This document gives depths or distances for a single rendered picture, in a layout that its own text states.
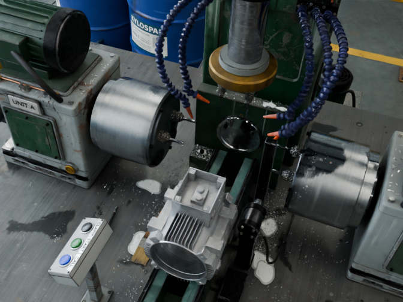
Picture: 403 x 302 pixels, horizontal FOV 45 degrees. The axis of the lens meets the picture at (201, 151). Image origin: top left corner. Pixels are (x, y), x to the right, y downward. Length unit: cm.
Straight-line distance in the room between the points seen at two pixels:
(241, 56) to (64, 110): 54
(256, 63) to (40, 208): 85
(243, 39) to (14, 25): 65
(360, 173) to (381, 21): 307
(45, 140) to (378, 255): 104
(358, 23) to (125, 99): 302
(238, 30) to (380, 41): 293
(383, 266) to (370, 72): 240
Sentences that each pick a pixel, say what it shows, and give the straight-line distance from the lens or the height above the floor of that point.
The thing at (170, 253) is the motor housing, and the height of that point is 95.
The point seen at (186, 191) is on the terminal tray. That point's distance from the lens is 126.
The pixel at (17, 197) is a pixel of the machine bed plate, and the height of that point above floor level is 80.
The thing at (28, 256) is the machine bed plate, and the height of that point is 80.
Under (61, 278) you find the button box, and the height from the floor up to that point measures 104.
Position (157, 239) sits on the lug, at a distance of 121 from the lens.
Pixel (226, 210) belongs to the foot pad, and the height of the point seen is 108.
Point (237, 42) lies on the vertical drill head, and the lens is 122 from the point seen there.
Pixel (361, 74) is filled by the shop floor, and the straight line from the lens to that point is 367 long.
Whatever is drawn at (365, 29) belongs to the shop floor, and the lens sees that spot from 418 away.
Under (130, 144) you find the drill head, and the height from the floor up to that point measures 107.
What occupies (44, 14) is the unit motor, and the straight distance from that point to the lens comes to 148.
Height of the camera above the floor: 210
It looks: 47 degrees down
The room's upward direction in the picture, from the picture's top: 3 degrees clockwise
